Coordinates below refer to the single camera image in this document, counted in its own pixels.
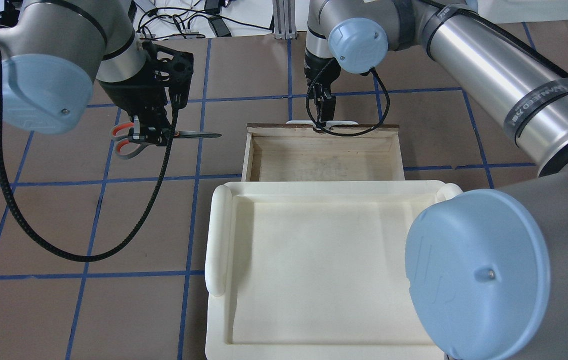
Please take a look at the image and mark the cream plastic tray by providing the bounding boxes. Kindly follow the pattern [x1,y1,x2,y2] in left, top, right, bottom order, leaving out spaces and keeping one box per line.
[204,180,462,360]

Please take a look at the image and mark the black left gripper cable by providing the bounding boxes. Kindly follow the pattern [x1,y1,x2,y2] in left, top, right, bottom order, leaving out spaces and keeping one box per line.
[0,25,180,263]

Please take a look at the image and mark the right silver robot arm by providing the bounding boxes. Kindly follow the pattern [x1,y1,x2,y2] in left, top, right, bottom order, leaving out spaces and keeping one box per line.
[305,0,568,247]

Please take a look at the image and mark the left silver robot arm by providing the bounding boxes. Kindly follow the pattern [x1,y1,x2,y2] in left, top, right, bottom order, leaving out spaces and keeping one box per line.
[0,0,194,147]

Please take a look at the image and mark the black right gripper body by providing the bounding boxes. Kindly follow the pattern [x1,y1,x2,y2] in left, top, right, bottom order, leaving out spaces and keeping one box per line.
[305,48,340,92]

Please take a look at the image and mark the aluminium frame post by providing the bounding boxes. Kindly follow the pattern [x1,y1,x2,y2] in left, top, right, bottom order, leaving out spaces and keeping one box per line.
[272,0,298,40]

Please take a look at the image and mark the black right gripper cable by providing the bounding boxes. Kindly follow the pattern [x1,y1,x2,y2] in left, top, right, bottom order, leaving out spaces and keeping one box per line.
[305,57,390,137]

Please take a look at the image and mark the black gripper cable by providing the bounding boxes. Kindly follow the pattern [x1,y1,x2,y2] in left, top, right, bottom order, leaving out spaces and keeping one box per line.
[305,57,390,137]
[0,25,180,263]

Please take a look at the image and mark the orange grey handled scissors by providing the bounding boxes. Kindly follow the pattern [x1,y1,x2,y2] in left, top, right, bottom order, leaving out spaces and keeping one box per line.
[110,121,222,160]

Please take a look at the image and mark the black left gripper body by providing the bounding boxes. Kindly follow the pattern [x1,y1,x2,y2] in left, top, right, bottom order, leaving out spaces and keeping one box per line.
[99,41,194,126]

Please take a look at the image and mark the brown paper table mat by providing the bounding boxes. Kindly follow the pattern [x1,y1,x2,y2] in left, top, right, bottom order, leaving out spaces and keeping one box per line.
[0,20,568,360]

